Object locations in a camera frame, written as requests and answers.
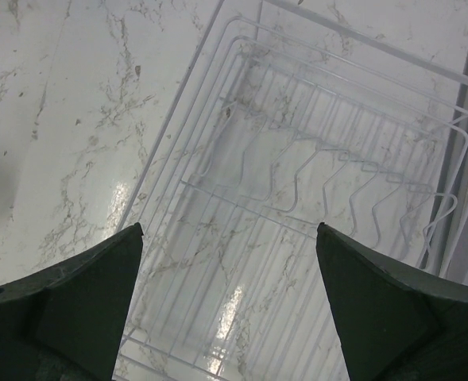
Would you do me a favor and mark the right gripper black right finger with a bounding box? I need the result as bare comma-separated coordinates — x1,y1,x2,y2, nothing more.
316,223,468,380

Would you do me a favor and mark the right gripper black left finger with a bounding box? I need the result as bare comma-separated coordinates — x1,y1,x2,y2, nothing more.
0,223,143,380

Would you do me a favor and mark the white wire dish rack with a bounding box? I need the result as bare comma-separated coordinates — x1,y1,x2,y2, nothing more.
113,1,468,380

